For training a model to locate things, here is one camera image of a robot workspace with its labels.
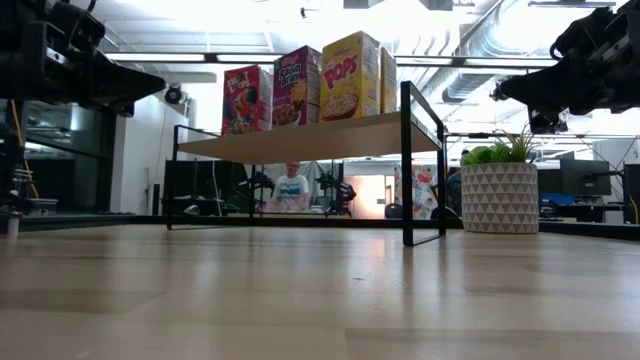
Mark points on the blue box on desk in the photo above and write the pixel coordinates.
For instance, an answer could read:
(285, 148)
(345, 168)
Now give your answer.
(555, 200)

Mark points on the small white cylinder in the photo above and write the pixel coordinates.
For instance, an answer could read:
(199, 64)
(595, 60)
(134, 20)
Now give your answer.
(13, 226)

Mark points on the orange-lit wall panel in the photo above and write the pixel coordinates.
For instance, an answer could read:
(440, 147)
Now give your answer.
(367, 197)

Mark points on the large dark monitor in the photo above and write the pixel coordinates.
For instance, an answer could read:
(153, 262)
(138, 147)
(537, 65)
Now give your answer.
(200, 180)

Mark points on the magenta Raisin Bran cereal box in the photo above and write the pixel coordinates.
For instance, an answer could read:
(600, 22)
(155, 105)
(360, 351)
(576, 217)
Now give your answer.
(295, 85)

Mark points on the person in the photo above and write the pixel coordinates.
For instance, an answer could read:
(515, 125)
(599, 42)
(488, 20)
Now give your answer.
(454, 190)
(291, 190)

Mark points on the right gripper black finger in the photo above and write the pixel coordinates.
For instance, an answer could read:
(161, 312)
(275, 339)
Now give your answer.
(545, 90)

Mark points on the background robot arm green light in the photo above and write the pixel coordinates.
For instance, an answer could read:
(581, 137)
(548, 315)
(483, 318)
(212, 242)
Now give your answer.
(340, 192)

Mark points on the white triangle-patterned plant pot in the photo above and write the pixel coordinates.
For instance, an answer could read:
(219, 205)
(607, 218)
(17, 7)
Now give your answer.
(500, 200)

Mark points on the round black ceiling spotlight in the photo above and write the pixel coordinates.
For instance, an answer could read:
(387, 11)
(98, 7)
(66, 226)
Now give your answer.
(173, 94)

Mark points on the black rig frame post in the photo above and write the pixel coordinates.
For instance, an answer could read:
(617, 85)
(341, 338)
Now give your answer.
(7, 150)

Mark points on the grey hanging curtain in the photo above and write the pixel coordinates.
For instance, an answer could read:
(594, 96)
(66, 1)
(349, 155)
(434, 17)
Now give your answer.
(315, 172)

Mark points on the black computer monitor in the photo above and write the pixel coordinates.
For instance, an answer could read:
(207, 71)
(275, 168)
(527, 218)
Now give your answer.
(585, 177)
(632, 192)

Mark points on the black ceiling track fixture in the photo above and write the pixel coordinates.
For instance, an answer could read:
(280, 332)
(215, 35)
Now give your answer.
(560, 4)

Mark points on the long ceiling light bar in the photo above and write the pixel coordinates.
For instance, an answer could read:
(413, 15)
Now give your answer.
(450, 62)

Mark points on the black background robot arm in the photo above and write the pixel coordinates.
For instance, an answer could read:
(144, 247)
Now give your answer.
(257, 187)

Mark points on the yellow Corn Pops cereal box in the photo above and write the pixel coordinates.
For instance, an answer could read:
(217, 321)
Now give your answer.
(350, 75)
(389, 82)

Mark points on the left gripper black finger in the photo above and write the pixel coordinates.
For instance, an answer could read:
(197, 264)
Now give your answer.
(120, 80)

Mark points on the wooden shelf with black frame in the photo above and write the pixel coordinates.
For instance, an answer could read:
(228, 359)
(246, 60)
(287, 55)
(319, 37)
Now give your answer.
(310, 142)

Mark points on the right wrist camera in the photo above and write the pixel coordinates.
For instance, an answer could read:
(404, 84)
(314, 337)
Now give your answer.
(547, 121)

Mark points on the floral printed banner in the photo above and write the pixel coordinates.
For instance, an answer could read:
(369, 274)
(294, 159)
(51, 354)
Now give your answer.
(422, 192)

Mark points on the large silver ceiling duct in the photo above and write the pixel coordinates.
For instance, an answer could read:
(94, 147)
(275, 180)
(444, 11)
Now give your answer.
(487, 30)

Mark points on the black table edge rail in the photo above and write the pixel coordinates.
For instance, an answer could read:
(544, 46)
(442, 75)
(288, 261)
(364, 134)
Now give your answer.
(300, 220)

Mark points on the red Froot Loops cereal box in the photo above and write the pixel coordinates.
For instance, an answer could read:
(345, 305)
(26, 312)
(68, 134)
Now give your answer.
(245, 100)

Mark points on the green artificial plant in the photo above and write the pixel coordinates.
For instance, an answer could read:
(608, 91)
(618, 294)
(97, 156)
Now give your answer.
(482, 154)

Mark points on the silver spiral air duct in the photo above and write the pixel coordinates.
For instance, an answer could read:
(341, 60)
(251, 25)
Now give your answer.
(465, 87)

